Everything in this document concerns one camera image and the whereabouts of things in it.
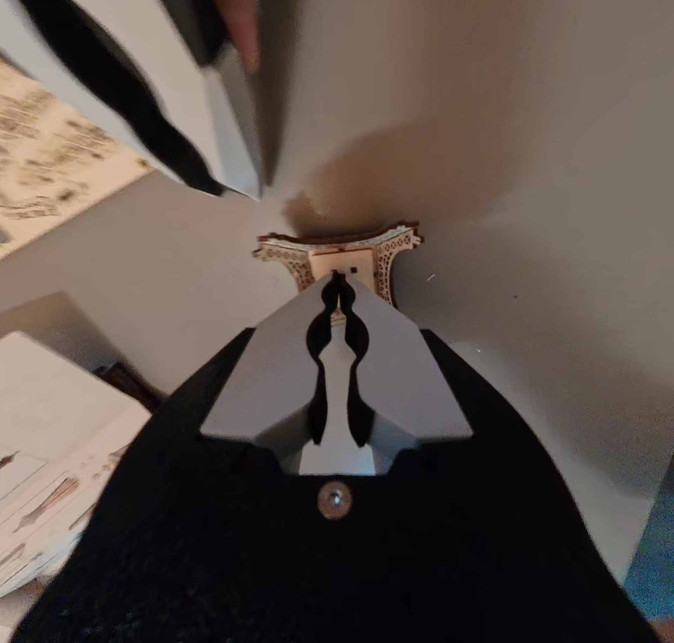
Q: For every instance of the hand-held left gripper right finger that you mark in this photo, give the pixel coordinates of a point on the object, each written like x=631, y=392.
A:
x=405, y=380

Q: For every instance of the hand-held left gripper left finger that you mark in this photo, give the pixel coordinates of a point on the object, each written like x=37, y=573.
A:
x=274, y=380

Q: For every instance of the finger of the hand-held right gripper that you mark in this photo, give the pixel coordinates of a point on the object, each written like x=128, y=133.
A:
x=158, y=48
x=79, y=93

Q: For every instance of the wooden puzzle parts sheet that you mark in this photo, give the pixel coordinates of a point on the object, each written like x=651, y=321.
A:
x=52, y=179

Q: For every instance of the wooden tower base model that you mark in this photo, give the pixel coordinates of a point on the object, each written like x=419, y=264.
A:
x=337, y=261

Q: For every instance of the grey desk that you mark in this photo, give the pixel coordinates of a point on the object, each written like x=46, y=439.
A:
x=474, y=153

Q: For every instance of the person's right hand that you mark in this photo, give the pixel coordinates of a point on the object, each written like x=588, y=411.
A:
x=237, y=6

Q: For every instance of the dark box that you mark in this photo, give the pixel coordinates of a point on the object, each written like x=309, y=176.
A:
x=131, y=385

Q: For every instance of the paper instruction sheet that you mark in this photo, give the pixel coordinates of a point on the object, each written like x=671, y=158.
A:
x=52, y=390

